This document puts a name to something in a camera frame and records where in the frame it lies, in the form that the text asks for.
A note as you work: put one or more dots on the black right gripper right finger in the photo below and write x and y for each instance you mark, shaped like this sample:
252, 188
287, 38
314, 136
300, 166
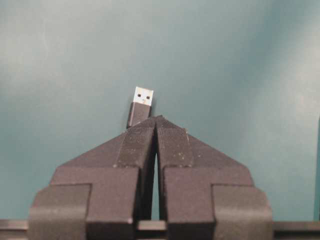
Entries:
203, 193

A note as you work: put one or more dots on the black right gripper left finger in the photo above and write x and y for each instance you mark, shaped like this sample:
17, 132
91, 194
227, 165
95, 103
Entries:
100, 194

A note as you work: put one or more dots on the black USB plug with cable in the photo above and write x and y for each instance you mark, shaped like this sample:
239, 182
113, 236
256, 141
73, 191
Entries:
141, 106

